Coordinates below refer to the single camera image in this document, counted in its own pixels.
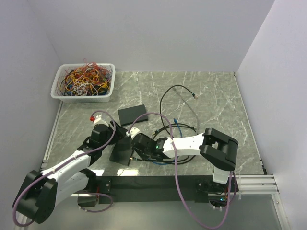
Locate black network switch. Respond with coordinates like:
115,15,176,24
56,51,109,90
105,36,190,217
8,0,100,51
109,137,133,166
118,104,147,126

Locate black ethernet cable short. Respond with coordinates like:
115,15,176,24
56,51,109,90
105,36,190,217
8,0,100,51
150,123,196,165

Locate black ethernet cable long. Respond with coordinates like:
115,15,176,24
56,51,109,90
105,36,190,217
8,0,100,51
130,86,200,165

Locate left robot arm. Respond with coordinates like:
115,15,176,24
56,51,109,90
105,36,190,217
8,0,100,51
12,121,127,227

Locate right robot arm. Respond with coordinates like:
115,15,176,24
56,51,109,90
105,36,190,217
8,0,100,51
126,128,239,191

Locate white plastic basket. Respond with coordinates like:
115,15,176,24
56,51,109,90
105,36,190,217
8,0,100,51
50,62,116,103

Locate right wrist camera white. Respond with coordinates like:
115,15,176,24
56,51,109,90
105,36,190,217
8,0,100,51
126,127,141,139

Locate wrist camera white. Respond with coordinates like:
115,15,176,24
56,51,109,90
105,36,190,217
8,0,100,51
126,127,141,139
90,114,108,127

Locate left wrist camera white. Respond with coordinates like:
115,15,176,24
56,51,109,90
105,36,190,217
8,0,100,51
90,114,108,127

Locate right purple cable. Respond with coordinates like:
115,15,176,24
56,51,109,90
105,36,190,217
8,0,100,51
129,112,238,230

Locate purple cable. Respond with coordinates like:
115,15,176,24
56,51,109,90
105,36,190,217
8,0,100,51
129,112,238,230
12,110,117,227

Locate tangled colourful wires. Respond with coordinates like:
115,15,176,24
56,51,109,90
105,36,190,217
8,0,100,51
59,58,113,97

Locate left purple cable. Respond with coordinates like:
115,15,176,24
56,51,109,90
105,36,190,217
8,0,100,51
12,110,117,227

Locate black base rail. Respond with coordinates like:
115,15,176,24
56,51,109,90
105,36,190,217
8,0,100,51
97,175,228,203

